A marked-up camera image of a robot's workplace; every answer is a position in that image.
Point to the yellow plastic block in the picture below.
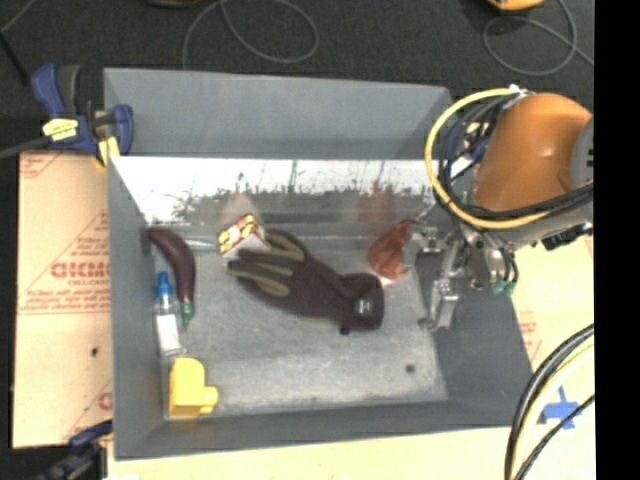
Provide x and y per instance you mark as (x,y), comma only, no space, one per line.
(187,388)

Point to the purple toy eggplant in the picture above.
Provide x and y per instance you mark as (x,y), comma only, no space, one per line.
(180,260)

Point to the dark brown glove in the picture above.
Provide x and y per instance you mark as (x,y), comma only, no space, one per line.
(320,283)

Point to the brown cardboard board, red print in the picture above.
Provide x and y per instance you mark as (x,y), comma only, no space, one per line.
(60,248)

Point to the red, yellow and white box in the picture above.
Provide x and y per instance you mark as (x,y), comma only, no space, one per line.
(242,235)

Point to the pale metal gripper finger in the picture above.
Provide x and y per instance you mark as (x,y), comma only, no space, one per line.
(444,300)
(428,240)

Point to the black cylinder on white bracket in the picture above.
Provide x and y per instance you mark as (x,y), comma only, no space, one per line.
(565,237)

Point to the clear bottle with blue cap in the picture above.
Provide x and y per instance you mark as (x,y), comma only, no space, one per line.
(167,320)

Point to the grey metal bin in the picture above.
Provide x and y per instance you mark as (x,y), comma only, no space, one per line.
(310,358)

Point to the red-brown toy onion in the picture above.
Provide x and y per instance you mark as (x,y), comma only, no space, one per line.
(390,255)

